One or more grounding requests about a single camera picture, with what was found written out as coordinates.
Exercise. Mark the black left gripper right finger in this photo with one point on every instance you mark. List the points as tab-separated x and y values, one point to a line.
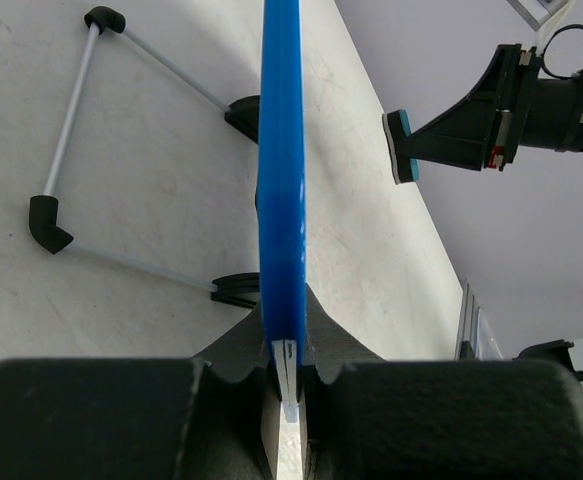
363	417

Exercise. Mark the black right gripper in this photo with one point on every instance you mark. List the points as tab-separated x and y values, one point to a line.
458	137

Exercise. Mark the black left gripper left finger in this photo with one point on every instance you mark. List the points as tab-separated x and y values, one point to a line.
211	416

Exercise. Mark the blue-framed whiteboard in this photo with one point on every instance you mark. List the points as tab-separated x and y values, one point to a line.
281	198

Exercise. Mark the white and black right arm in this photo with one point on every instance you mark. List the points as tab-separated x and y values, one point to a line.
555	119

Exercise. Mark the black whiteboard foot left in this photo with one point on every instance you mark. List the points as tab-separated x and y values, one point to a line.
239	290

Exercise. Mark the black whiteboard foot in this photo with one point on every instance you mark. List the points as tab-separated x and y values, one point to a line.
243	115
239	290

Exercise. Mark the black whiteboard foot right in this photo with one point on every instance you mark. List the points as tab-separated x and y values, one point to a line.
243	115

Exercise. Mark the aluminium frame post right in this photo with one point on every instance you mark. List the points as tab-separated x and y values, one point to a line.
475	339

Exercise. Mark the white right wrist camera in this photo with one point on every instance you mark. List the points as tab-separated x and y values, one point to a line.
544	17

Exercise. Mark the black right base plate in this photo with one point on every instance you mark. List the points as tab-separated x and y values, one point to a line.
551	355

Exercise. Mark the metal wire whiteboard stand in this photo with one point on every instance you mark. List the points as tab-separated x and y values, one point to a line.
44	207

